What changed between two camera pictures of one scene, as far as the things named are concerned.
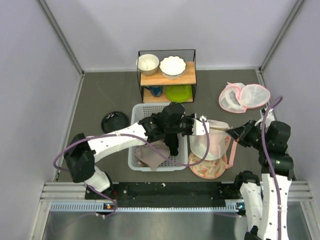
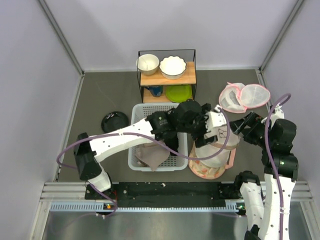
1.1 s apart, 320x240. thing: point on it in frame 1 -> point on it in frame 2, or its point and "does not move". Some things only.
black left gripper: x=190 y=118 -> x=200 y=141
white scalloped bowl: x=172 y=67 does not move
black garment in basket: x=171 y=139 does not move
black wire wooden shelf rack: x=157 y=88 does not move
